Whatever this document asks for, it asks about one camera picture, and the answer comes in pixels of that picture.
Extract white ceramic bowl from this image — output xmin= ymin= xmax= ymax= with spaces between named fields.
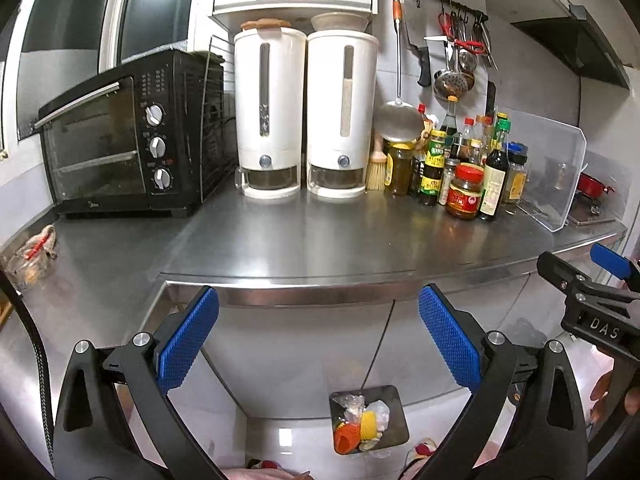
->
xmin=311 ymin=11 xmax=370 ymax=32

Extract small black trash bin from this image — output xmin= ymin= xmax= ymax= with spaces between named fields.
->
xmin=328 ymin=384 xmax=410 ymax=457

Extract gas stove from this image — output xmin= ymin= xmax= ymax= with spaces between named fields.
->
xmin=567 ymin=195 xmax=622 ymax=227

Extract pink slipper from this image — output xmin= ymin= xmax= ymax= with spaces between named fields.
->
xmin=247 ymin=457 xmax=311 ymax=480
xmin=400 ymin=437 xmax=441 ymax=480

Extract black toaster oven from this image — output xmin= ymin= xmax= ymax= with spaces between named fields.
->
xmin=34 ymin=49 xmax=236 ymax=220

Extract green label sauce bottle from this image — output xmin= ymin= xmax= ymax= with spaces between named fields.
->
xmin=419 ymin=130 xmax=448 ymax=207

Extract black handled knife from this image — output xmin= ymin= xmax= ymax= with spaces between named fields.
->
xmin=406 ymin=22 xmax=432 ymax=89

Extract green cap bottle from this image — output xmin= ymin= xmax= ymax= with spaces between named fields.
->
xmin=494 ymin=112 xmax=512 ymax=151

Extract wooden bristle brush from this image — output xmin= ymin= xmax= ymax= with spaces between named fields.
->
xmin=366 ymin=135 xmax=387 ymax=192

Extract black braided cable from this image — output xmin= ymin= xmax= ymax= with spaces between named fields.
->
xmin=0 ymin=272 xmax=54 ymax=462

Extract steel skimmer orange handle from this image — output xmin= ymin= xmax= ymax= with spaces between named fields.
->
xmin=375 ymin=0 xmax=422 ymax=144

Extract person's right hand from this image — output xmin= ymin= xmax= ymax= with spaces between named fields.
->
xmin=590 ymin=370 xmax=640 ymax=423

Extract clear plastic splash guard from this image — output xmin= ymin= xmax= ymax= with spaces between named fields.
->
xmin=497 ymin=109 xmax=588 ymax=233

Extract steel ladle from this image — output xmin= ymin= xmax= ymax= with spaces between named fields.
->
xmin=457 ymin=10 xmax=479 ymax=74

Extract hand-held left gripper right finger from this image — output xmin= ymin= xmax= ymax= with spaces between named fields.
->
xmin=419 ymin=284 xmax=588 ymax=480

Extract dark bottle beige label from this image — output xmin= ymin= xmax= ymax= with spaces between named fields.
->
xmin=477 ymin=132 xmax=511 ymax=222

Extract black range hood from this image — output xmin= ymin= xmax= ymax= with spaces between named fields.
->
xmin=510 ymin=4 xmax=632 ymax=89

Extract amber oil bottle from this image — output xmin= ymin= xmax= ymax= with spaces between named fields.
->
xmin=384 ymin=140 xmax=415 ymax=197

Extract white grain dispenser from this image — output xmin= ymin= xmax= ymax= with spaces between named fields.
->
xmin=234 ymin=26 xmax=307 ymax=200
xmin=306 ymin=29 xmax=379 ymax=200

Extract red handled scissors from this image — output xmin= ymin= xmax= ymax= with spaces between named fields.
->
xmin=424 ymin=10 xmax=487 ymax=56

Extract cork lid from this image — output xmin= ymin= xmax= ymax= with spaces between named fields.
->
xmin=240 ymin=17 xmax=292 ymax=31

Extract red lid sauce jar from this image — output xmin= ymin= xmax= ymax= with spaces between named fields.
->
xmin=446 ymin=162 xmax=485 ymax=221

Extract clear plastic bag on counter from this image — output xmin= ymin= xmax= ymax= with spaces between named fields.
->
xmin=0 ymin=225 xmax=60 ymax=292

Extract silver cap spice shaker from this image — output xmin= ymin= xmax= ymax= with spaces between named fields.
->
xmin=439 ymin=158 xmax=460 ymax=206

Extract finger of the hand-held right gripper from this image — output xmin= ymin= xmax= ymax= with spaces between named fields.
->
xmin=590 ymin=243 xmax=640 ymax=291
xmin=537 ymin=251 xmax=591 ymax=311

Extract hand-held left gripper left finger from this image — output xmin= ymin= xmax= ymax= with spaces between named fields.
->
xmin=52 ymin=286 xmax=226 ymax=480

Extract red pot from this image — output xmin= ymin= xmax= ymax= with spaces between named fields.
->
xmin=577 ymin=172 xmax=616 ymax=199

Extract steel slotted spoon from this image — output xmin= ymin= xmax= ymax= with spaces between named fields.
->
xmin=432 ymin=10 xmax=476 ymax=102

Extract blue cap spice jar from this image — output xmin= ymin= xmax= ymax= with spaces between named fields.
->
xmin=502 ymin=142 xmax=529 ymax=205

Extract wire oven rack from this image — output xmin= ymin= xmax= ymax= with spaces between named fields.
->
xmin=200 ymin=35 xmax=238 ymax=171

